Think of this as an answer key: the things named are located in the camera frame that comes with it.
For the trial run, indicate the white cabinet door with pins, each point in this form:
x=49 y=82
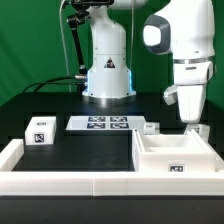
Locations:
x=151 y=128
x=204 y=131

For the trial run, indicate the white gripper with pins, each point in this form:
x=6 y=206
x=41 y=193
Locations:
x=191 y=81

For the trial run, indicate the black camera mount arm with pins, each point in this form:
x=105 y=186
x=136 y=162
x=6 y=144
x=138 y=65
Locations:
x=80 y=17

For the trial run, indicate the white cabinet body box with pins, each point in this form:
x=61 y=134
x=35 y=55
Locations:
x=171 y=153

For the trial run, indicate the white base marker plate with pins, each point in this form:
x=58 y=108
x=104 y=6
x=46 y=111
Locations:
x=105 y=123

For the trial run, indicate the white U-shaped fence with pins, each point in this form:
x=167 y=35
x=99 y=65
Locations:
x=23 y=183

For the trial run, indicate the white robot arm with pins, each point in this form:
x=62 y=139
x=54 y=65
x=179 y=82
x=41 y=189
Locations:
x=183 y=28

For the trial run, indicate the white cabinet top block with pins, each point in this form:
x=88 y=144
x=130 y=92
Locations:
x=41 y=131

